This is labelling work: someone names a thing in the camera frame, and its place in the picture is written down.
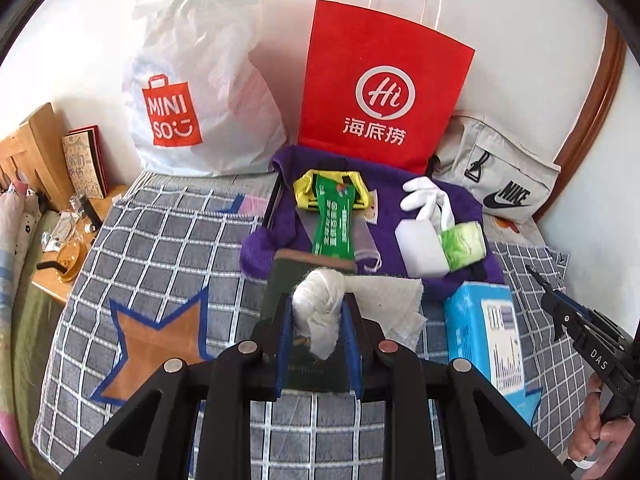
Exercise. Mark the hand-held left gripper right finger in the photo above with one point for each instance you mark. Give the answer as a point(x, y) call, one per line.
point(350, 345)

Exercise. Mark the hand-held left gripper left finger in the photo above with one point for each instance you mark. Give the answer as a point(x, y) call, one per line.
point(285, 345)

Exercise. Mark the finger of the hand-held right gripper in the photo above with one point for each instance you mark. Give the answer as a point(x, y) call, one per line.
point(575, 305)
point(555, 317)

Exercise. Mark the dark metal tin box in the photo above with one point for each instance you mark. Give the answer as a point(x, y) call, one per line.
point(320, 375)

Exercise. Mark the white gauze cloth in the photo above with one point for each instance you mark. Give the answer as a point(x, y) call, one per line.
point(320, 290)

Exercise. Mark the small green tissue pack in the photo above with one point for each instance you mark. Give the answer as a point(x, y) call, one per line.
point(462, 247)

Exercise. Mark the white sponge block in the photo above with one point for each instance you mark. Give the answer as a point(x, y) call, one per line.
point(417, 250)

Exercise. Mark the green plastic packet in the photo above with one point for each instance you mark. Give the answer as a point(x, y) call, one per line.
point(332, 220)

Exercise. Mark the yellow mesh bag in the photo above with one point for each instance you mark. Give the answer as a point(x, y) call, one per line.
point(302, 190)

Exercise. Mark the person's right hand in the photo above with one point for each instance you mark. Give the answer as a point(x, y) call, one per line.
point(590, 435)

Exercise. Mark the blue tissue pack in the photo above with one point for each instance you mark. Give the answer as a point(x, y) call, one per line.
point(470, 320)

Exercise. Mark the purple towel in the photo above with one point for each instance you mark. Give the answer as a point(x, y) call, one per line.
point(390, 240)

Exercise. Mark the checked blanket with stars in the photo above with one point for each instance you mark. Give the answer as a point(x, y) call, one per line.
point(150, 260)

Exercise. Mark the white glove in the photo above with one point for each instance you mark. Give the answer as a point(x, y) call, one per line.
point(420, 195)

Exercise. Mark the grey sling bag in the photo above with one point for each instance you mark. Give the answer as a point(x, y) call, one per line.
point(465, 145)

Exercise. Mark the wooden headboard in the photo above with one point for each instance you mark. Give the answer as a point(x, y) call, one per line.
point(600, 110)

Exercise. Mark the amber glass bowl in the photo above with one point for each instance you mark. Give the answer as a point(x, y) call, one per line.
point(72, 260)

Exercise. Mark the small black bottle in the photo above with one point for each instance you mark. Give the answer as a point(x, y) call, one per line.
point(87, 210)

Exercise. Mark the wooden nightstand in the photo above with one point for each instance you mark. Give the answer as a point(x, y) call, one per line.
point(50, 280)

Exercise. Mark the white plastic shopping bag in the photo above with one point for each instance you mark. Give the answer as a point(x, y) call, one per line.
point(210, 110)

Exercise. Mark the green bed sheet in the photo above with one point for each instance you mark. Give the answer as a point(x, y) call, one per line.
point(30, 335)

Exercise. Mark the patterned book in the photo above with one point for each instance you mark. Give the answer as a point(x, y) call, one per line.
point(82, 165)

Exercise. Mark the red book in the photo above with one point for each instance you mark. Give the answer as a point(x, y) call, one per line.
point(97, 145)

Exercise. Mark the red paper bag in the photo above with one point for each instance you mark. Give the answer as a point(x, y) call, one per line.
point(350, 60)

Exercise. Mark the floral cloth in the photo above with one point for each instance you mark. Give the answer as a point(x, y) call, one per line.
point(20, 230)

